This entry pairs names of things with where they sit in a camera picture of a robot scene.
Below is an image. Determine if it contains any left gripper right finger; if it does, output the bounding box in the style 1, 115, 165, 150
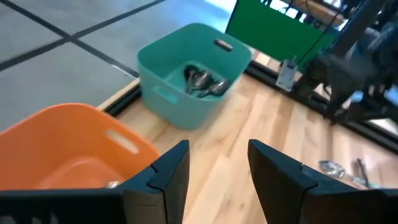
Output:
247, 139, 398, 224

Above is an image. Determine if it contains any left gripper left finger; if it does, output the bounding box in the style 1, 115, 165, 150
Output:
0, 139, 191, 224

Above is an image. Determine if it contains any silver spoon teal patterned handle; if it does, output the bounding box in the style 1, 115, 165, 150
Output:
318, 159, 385, 190

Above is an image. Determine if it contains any cutlery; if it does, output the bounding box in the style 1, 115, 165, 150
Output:
189, 70, 214, 94

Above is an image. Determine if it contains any orange plastic bin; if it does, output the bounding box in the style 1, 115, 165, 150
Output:
0, 103, 160, 191

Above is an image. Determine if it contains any teal plastic bin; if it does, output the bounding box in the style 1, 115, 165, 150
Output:
136, 22, 253, 131

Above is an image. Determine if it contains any green panel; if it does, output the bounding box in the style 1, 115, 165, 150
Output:
224, 0, 340, 72

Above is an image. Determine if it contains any silver metal mounting bracket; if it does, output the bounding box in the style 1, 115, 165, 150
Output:
275, 55, 299, 93

